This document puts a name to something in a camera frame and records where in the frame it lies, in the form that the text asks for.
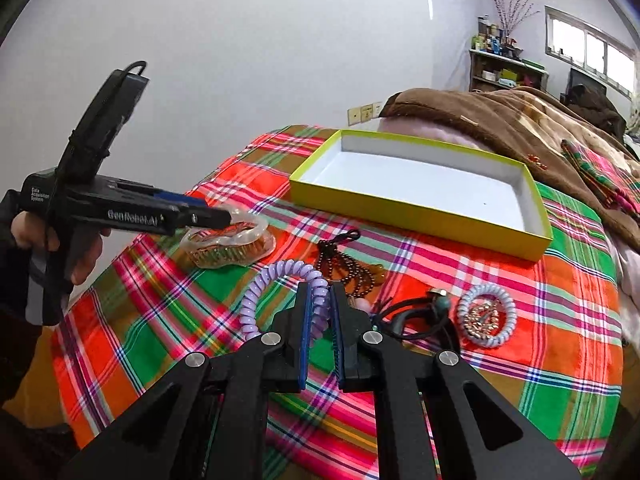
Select pink quilt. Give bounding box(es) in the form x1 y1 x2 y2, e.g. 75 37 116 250
378 117 494 153

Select wooden shelf unit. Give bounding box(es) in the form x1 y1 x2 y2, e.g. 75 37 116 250
469 49 549 92

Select red green plaid cloth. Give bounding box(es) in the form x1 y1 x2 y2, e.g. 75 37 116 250
51 125 623 479

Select light blue spiral hair tie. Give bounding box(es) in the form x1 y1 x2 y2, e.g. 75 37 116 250
455 283 519 350

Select translucent beige hair claw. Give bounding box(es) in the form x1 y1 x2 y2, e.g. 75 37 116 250
180 207 277 270

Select left hand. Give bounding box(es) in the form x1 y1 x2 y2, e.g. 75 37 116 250
11 211 111 286

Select brown beaded bracelet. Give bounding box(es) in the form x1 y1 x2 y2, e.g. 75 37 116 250
316 227 388 299

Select wall socket plate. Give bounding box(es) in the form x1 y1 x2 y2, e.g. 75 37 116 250
347 102 383 127

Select folded plaid cloth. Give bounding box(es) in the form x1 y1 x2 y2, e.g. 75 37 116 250
561 140 639 222

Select brown fleece blanket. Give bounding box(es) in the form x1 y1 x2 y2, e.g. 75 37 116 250
381 87 639 250

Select yellow-green shallow box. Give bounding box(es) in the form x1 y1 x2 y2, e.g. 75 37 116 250
290 130 552 262

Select purple spiral hair tie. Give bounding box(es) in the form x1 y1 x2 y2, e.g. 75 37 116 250
240 259 331 345

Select black hair tie with charm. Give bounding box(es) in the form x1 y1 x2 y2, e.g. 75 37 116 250
372 288 454 342

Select purple dried flower branches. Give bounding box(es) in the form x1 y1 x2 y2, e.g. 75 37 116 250
492 0 539 39

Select window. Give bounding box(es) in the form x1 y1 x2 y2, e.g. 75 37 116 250
544 6 637 99

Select dark clothes pile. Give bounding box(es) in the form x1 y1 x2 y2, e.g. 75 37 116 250
561 84 626 142

